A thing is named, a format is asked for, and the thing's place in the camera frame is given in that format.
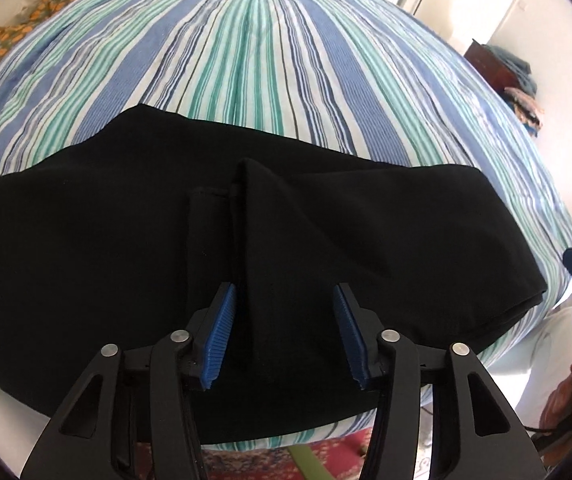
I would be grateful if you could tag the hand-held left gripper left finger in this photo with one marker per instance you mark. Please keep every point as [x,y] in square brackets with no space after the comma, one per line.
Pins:
[218,340]

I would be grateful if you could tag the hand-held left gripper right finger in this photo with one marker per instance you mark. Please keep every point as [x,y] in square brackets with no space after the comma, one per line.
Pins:
[351,340]

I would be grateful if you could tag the black pants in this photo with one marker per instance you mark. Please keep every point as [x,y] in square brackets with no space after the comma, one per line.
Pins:
[116,235]

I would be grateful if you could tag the person's right hand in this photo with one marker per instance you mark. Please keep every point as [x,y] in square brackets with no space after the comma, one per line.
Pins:
[563,405]

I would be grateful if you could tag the patterned rug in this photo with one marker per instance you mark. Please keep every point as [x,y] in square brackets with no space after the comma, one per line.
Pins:
[256,462]

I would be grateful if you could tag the green strip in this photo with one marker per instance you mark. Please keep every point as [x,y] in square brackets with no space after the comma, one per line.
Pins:
[308,462]

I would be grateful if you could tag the multicoloured clothes pile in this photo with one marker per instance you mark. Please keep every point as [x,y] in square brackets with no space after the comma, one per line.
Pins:
[526,110]

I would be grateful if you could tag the blue folded clothes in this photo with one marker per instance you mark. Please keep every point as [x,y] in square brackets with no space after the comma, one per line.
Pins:
[513,67]

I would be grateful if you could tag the brown wooden dresser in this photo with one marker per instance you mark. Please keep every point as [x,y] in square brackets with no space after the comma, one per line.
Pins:
[483,65]

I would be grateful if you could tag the striped bed sheet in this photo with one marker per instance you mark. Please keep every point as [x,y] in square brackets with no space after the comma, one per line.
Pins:
[266,35]

